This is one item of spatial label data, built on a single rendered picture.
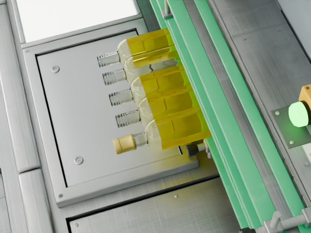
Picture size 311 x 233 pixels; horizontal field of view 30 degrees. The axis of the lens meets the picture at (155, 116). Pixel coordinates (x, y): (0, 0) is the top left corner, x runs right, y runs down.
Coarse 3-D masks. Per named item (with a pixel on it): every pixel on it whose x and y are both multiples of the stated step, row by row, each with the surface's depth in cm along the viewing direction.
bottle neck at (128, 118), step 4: (128, 112) 126; (132, 112) 126; (136, 112) 126; (116, 116) 125; (120, 116) 125; (124, 116) 125; (128, 116) 125; (132, 116) 125; (136, 116) 125; (116, 120) 125; (120, 120) 125; (124, 120) 125; (128, 120) 125; (132, 120) 126; (136, 120) 126; (120, 124) 125; (124, 124) 126; (128, 124) 126
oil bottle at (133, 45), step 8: (152, 32) 136; (160, 32) 136; (168, 32) 136; (128, 40) 135; (136, 40) 135; (144, 40) 135; (152, 40) 135; (160, 40) 135; (168, 40) 135; (120, 48) 134; (128, 48) 134; (136, 48) 134; (144, 48) 134; (152, 48) 134; (120, 56) 134; (128, 56) 133
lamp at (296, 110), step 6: (300, 102) 102; (294, 108) 101; (300, 108) 101; (306, 108) 101; (294, 114) 101; (300, 114) 101; (306, 114) 101; (294, 120) 102; (300, 120) 101; (306, 120) 101; (300, 126) 102
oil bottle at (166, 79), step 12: (156, 72) 129; (168, 72) 129; (180, 72) 129; (132, 84) 128; (144, 84) 128; (156, 84) 128; (168, 84) 127; (180, 84) 128; (132, 96) 128; (144, 96) 127
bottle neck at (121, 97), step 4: (116, 92) 129; (120, 92) 129; (124, 92) 129; (128, 92) 129; (112, 96) 128; (116, 96) 128; (120, 96) 128; (124, 96) 128; (128, 96) 128; (112, 100) 128; (116, 100) 128; (120, 100) 128; (124, 100) 129; (128, 100) 129; (112, 104) 128; (116, 104) 129
